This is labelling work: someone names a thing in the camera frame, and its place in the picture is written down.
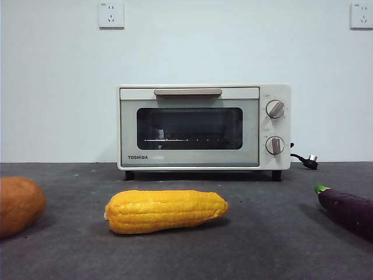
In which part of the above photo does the oven door with beige handle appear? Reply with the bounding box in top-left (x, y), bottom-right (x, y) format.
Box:
top-left (119, 86), bottom-right (260, 169)

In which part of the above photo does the purple eggplant with green stem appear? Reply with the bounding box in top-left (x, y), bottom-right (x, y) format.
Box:
top-left (314, 185), bottom-right (373, 243)

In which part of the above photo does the oven knob with upright pointer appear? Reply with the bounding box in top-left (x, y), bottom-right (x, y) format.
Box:
top-left (264, 135), bottom-right (285, 155)

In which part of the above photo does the white Toshiba toaster oven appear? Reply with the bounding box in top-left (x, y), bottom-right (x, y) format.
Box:
top-left (116, 83), bottom-right (291, 182)

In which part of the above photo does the oven knob with angled pointer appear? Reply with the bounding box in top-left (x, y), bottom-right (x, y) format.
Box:
top-left (265, 99), bottom-right (286, 120)

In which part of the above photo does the yellow corn cob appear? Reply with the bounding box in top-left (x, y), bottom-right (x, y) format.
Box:
top-left (104, 189), bottom-right (230, 235)

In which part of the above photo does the orange-brown potato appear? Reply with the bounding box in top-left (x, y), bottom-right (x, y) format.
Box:
top-left (0, 176), bottom-right (47, 240)

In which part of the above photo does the oven wire rack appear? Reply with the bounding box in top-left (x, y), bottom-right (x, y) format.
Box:
top-left (143, 136), bottom-right (237, 146)

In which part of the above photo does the black power plug with cord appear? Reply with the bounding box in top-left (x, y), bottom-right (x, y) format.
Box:
top-left (290, 142), bottom-right (319, 170)

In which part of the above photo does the white wall socket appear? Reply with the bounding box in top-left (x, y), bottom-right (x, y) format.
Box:
top-left (98, 1), bottom-right (125, 29)
top-left (350, 2), bottom-right (373, 30)

